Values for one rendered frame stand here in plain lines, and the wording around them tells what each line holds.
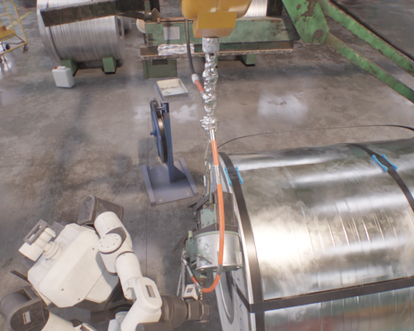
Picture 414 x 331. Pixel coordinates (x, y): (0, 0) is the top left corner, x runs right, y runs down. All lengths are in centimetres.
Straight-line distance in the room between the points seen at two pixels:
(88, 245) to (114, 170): 244
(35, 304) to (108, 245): 35
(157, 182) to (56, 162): 131
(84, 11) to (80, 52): 455
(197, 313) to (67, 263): 49
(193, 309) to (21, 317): 59
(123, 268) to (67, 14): 109
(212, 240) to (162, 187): 233
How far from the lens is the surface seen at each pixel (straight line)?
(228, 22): 62
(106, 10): 156
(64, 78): 580
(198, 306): 100
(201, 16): 60
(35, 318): 127
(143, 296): 87
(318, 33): 165
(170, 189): 320
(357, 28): 173
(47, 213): 333
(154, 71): 190
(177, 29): 152
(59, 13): 155
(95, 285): 127
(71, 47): 606
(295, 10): 160
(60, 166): 389
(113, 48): 596
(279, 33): 163
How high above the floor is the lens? 218
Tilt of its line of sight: 39 degrees down
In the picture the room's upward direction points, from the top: straight up
